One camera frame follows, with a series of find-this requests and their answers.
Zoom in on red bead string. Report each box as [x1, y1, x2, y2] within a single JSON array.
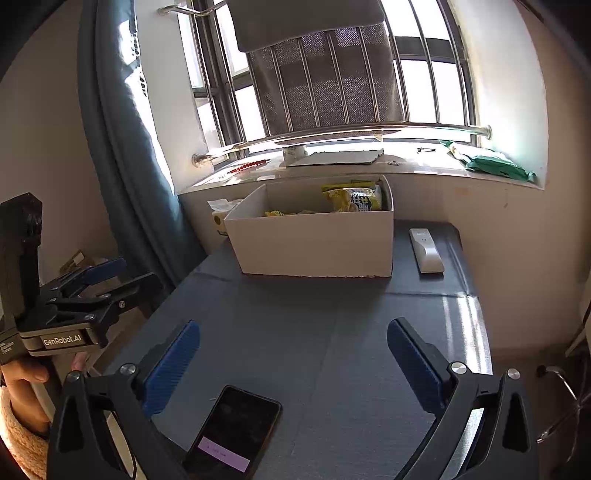
[[228, 159, 269, 174]]

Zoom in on brown cardboard box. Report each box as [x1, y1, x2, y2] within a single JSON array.
[[58, 249, 100, 278]]

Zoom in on green plastic packet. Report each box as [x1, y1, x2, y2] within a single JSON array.
[[438, 140, 537, 184]]

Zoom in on white cardboard box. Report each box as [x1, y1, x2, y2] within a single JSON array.
[[223, 174, 394, 278]]

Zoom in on steel window railing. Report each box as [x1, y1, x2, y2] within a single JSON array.
[[157, 0, 494, 167]]

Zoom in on yellow snack bag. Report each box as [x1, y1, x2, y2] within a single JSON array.
[[322, 184, 384, 213]]

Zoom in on black smartphone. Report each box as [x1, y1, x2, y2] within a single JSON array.
[[182, 384, 283, 480]]

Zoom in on cream fluffy sleeved left forearm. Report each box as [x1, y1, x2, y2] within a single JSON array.
[[0, 385, 51, 480]]

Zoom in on person's left hand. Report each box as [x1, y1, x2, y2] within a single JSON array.
[[0, 362, 49, 435]]

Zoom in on blue curtain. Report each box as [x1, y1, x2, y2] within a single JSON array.
[[76, 0, 208, 319]]

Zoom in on white tissue paper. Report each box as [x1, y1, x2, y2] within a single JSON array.
[[207, 198, 245, 213]]

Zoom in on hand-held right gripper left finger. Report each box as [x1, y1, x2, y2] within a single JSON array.
[[46, 318, 204, 480]]

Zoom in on metal chair base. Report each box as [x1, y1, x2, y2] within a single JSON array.
[[536, 364, 587, 444]]

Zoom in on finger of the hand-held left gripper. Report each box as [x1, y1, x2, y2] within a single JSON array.
[[41, 257, 129, 303], [34, 272, 164, 344]]

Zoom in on white remote control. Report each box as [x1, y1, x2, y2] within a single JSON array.
[[409, 227, 445, 275]]

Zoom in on white flat board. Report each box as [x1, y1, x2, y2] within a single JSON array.
[[284, 148, 385, 168]]

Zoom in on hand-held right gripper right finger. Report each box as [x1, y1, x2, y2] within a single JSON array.
[[387, 318, 541, 480]]

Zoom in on grey mesh cloth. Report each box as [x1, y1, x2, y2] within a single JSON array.
[[226, 0, 404, 137]]

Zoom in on dark window frame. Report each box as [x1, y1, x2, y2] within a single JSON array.
[[189, 0, 476, 153]]

